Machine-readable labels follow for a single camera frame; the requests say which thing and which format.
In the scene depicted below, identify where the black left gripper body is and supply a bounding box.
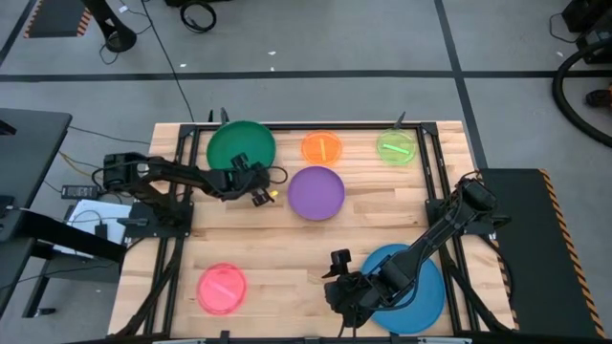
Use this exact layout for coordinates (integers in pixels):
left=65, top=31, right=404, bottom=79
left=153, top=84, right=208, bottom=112
left=224, top=163, right=272, bottom=200

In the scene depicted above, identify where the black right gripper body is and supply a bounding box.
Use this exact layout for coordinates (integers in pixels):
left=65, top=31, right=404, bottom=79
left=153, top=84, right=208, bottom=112
left=324, top=271, right=384, bottom=329

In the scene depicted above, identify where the dark green plastic plate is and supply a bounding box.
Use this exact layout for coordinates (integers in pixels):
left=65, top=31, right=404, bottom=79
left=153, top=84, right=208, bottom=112
left=206, top=119, right=277, bottom=172

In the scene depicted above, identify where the purple plastic plate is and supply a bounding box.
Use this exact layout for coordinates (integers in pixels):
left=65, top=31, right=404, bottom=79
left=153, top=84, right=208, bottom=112
left=286, top=165, right=346, bottom=222

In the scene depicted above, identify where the small orange translucent plate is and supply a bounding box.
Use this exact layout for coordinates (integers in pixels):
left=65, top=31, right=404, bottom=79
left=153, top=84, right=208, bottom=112
left=300, top=130, right=344, bottom=168

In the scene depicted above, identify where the small pink translucent plate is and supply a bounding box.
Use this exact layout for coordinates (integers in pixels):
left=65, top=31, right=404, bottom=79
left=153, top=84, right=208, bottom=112
left=196, top=262, right=249, bottom=316

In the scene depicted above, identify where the small green translucent plate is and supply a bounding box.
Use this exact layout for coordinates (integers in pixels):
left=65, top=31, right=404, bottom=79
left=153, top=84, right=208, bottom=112
left=376, top=128, right=418, bottom=167

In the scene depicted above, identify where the large blue plastic plate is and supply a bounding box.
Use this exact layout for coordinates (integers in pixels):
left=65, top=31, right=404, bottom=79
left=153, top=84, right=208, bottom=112
left=361, top=243, right=448, bottom=335

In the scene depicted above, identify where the white paper sheet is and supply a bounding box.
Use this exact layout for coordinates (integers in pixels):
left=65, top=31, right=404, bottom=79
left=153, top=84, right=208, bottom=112
left=66, top=199, right=134, bottom=257

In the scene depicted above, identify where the black power adapter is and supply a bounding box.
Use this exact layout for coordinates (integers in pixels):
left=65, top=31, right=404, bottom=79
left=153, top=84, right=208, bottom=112
left=60, top=184, right=99, bottom=201

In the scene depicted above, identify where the black stand base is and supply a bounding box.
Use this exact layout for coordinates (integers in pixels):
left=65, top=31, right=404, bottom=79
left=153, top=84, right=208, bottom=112
left=83, top=0, right=139, bottom=54

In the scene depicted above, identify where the large black hazard-striped mat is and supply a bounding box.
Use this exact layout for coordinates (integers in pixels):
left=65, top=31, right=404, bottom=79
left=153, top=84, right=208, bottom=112
left=477, top=166, right=607, bottom=340

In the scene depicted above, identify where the black desk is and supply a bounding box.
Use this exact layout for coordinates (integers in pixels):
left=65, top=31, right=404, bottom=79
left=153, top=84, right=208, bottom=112
left=0, top=107, right=128, bottom=319

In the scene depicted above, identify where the small black hazard-striped mat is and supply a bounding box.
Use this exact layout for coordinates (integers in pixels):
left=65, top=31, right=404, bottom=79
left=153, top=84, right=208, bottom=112
left=22, top=0, right=92, bottom=39

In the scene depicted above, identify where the black and orange object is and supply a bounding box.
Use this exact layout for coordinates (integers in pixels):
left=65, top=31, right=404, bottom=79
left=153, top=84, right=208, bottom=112
left=585, top=88, right=612, bottom=109

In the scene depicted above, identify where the black equipment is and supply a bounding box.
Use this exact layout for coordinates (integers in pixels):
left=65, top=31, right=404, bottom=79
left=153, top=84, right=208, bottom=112
left=561, top=0, right=612, bottom=66

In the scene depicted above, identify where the black metal table frame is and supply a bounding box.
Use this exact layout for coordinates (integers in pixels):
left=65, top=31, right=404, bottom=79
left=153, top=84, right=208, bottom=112
left=117, top=121, right=517, bottom=344

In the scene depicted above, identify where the long black floor cable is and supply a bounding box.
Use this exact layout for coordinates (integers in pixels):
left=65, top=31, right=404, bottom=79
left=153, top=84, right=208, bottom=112
left=141, top=0, right=196, bottom=123

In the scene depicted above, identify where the thin black cable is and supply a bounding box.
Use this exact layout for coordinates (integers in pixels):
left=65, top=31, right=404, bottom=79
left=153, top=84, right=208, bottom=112
left=66, top=124, right=152, bottom=145

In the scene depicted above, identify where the coiled black cable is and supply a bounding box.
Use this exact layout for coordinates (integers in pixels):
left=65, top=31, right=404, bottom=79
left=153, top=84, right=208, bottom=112
left=179, top=0, right=219, bottom=34

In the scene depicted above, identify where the yellow cable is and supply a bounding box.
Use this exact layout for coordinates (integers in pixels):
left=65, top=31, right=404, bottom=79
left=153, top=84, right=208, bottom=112
left=59, top=151, right=104, bottom=179

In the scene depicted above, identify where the thick black hose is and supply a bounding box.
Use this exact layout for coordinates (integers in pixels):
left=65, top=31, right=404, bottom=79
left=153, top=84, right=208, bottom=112
left=552, top=37, right=612, bottom=149

